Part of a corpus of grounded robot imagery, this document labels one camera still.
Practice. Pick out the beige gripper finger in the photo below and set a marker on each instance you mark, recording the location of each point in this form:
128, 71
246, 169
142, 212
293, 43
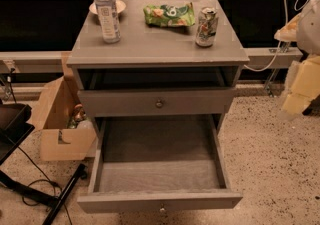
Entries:
302, 87

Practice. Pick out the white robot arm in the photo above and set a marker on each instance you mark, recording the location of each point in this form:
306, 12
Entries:
304, 29

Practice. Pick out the bottles inside cardboard box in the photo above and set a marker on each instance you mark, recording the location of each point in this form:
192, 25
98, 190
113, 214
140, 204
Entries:
79, 119

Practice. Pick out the green chip bag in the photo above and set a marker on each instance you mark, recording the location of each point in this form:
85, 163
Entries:
169, 16

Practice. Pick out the grey wooden drawer cabinet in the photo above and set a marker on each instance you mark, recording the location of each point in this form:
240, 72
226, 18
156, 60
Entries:
153, 58

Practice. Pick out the closed grey top drawer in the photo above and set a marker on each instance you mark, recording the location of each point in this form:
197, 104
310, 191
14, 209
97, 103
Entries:
120, 103

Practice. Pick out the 7up soda can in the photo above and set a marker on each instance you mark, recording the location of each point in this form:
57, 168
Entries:
207, 27

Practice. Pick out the clear plastic water bottle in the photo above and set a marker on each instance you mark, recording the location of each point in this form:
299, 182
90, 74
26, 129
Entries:
108, 18

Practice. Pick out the open grey middle drawer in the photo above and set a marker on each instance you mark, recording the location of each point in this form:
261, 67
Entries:
165, 163

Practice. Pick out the cardboard box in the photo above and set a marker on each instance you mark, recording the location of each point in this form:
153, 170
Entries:
51, 115

